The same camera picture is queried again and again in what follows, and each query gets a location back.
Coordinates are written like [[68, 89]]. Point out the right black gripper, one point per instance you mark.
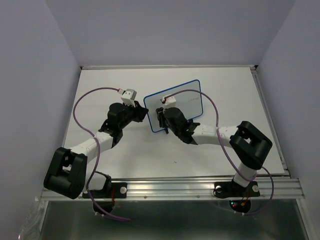
[[161, 116]]

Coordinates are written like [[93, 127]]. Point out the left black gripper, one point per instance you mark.
[[140, 112]]

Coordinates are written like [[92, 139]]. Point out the blue framed small whiteboard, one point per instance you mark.
[[189, 102]]

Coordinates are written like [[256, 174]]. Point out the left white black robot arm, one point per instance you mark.
[[67, 172]]

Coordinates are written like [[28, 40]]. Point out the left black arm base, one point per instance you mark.
[[110, 190]]

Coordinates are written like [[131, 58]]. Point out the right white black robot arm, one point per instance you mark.
[[245, 147]]

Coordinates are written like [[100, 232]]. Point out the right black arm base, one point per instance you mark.
[[240, 196]]

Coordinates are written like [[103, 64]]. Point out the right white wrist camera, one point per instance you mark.
[[168, 102]]

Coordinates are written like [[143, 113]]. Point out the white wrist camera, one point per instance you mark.
[[128, 96], [168, 102]]

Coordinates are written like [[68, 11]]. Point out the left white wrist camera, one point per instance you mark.
[[128, 96]]

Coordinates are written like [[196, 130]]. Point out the aluminium table edge frame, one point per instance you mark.
[[128, 67]]

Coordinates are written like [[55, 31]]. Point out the aluminium mounting rail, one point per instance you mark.
[[202, 189]]

